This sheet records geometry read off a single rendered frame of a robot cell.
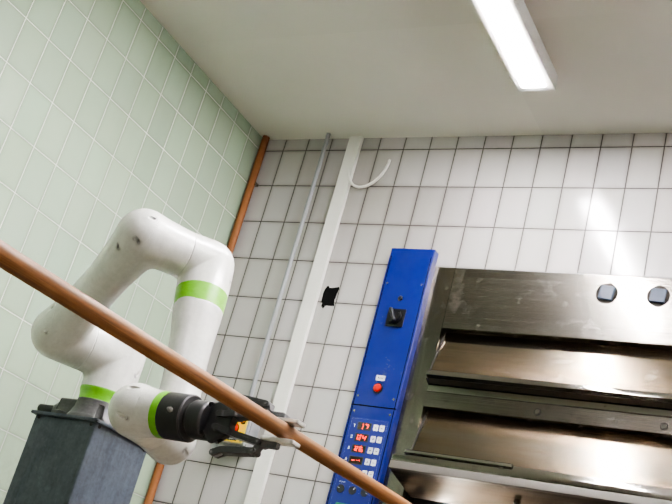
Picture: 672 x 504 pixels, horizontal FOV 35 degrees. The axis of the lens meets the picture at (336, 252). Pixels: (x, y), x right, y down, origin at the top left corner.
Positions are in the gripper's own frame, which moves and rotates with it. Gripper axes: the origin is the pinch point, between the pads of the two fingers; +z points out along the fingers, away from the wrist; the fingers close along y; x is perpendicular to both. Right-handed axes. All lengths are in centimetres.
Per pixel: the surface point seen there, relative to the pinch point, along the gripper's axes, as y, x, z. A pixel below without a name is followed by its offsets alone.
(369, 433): -34, -123, -48
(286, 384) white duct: -47, -124, -83
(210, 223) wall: -99, -111, -124
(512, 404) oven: -50, -126, -6
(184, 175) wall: -106, -89, -124
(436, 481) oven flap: -21, -116, -20
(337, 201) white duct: -115, -124, -84
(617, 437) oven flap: -44, -129, 25
